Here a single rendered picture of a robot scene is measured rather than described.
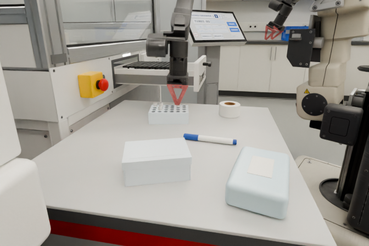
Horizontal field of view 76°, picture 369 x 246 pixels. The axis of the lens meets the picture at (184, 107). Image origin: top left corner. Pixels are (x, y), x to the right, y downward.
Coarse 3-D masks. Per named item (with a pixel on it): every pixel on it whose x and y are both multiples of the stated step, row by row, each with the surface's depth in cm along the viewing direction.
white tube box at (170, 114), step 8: (152, 112) 72; (160, 112) 72; (168, 112) 72; (176, 112) 72; (184, 112) 72; (152, 120) 72; (160, 120) 72; (168, 120) 72; (176, 120) 72; (184, 120) 72
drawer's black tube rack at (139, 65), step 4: (128, 64) 101; (132, 64) 101; (136, 64) 101; (140, 64) 101; (144, 64) 101; (148, 64) 101; (152, 64) 101; (156, 64) 102; (160, 64) 102; (164, 64) 101; (168, 64) 101; (128, 68) 97; (136, 68) 110; (140, 68) 110; (144, 68) 110; (148, 68) 110; (152, 68) 110; (156, 68) 94; (160, 68) 94; (164, 68) 93; (168, 68) 93
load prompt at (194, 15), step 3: (192, 15) 179; (195, 15) 180; (198, 15) 181; (201, 15) 183; (204, 15) 184; (207, 15) 186; (210, 15) 187; (213, 15) 189; (216, 15) 190; (219, 15) 192; (210, 18) 186; (213, 18) 187; (216, 18) 189; (219, 18) 190; (222, 18) 192
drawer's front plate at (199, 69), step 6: (198, 60) 90; (204, 60) 104; (198, 66) 85; (204, 66) 106; (198, 72) 86; (204, 72) 108; (198, 78) 86; (204, 78) 109; (198, 84) 87; (198, 90) 88
